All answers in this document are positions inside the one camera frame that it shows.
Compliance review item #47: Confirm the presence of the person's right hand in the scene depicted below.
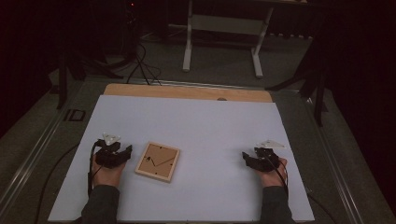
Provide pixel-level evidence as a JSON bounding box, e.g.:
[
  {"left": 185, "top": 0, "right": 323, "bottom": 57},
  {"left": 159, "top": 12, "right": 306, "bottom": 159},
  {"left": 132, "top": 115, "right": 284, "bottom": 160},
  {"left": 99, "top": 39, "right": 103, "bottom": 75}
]
[{"left": 254, "top": 158, "right": 288, "bottom": 189}]

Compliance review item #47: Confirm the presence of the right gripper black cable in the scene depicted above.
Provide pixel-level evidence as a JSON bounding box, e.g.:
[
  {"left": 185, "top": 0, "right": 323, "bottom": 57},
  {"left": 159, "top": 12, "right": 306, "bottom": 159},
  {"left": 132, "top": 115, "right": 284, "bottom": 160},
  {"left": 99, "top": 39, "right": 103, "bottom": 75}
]
[{"left": 264, "top": 155, "right": 290, "bottom": 197}]

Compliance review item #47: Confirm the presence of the black floor cable bundle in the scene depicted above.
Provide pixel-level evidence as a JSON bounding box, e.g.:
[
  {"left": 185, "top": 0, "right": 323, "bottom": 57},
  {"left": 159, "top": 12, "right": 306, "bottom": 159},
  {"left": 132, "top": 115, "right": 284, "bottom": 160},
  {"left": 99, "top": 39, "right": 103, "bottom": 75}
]
[{"left": 125, "top": 41, "right": 163, "bottom": 87}]

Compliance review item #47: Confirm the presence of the wooden picture frame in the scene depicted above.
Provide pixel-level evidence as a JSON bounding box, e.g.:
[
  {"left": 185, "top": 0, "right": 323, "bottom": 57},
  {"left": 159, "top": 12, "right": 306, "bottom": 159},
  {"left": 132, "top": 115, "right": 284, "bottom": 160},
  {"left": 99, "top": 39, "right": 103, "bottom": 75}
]
[{"left": 134, "top": 141, "right": 181, "bottom": 184}]

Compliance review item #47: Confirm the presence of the white table mat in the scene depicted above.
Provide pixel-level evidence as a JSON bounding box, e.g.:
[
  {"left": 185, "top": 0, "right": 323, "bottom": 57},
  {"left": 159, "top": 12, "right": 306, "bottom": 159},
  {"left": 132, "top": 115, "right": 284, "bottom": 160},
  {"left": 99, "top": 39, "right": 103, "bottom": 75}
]
[{"left": 48, "top": 94, "right": 316, "bottom": 223}]

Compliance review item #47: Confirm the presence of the long black floor cable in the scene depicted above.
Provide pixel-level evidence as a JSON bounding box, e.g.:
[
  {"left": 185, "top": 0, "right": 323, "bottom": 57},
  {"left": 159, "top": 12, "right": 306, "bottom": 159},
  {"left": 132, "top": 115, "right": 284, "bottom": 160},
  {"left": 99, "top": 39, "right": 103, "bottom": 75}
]
[
  {"left": 33, "top": 142, "right": 80, "bottom": 224},
  {"left": 306, "top": 192, "right": 339, "bottom": 224}
]

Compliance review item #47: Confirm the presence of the black metal stand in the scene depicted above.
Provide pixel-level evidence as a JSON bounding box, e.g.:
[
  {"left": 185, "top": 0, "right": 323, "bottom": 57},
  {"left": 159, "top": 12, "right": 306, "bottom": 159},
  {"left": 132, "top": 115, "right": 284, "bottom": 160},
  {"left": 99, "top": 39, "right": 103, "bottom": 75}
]
[
  {"left": 265, "top": 31, "right": 330, "bottom": 127},
  {"left": 55, "top": 46, "right": 125, "bottom": 110}
]

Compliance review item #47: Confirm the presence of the black rectangular floor bracket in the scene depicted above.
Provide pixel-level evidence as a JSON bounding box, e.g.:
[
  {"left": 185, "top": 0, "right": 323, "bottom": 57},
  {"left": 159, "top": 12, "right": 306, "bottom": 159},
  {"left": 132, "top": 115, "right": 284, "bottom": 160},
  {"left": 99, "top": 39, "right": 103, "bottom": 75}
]
[{"left": 63, "top": 108, "right": 87, "bottom": 122}]

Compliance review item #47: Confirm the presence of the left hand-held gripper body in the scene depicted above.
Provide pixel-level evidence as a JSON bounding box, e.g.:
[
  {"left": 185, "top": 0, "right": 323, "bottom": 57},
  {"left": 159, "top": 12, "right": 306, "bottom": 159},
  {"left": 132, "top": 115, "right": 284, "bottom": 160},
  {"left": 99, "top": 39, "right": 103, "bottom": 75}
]
[{"left": 92, "top": 133, "right": 125, "bottom": 170}]

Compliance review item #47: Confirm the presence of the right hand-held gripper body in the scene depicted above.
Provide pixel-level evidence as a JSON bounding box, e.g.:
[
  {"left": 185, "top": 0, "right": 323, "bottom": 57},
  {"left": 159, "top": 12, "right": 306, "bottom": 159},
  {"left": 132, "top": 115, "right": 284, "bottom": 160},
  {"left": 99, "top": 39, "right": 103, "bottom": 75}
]
[{"left": 253, "top": 139, "right": 286, "bottom": 173}]

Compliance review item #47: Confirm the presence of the metal floor rail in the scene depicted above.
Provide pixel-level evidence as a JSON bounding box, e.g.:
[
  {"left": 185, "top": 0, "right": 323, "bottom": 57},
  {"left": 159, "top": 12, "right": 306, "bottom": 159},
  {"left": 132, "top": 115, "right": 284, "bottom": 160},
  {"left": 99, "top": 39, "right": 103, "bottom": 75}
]
[
  {"left": 148, "top": 78, "right": 300, "bottom": 93},
  {"left": 0, "top": 90, "right": 68, "bottom": 213},
  {"left": 303, "top": 96, "right": 365, "bottom": 224}
]

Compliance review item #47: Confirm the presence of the dark equipment with red light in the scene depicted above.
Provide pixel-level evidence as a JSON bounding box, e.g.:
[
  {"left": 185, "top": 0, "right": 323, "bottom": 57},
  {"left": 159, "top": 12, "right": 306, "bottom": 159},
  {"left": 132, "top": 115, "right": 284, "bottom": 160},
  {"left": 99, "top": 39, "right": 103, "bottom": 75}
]
[{"left": 120, "top": 0, "right": 142, "bottom": 63}]

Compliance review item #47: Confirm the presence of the wooden table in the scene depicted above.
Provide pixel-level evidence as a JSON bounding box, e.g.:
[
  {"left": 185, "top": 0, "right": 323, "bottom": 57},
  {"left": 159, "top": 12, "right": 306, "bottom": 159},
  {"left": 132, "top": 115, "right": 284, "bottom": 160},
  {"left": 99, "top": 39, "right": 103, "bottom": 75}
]
[{"left": 103, "top": 83, "right": 274, "bottom": 104}]

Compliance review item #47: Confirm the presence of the person's left hand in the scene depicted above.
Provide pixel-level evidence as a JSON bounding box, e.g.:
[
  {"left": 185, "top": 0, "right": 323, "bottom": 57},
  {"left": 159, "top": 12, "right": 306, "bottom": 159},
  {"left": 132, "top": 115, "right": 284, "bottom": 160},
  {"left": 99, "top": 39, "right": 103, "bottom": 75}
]
[{"left": 92, "top": 155, "right": 126, "bottom": 188}]

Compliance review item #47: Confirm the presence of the white metal desk frame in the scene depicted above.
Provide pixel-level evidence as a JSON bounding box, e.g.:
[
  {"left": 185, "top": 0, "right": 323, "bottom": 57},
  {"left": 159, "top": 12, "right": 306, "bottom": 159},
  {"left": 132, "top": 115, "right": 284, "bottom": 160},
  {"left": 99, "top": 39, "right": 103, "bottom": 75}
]
[{"left": 181, "top": 0, "right": 275, "bottom": 79}]

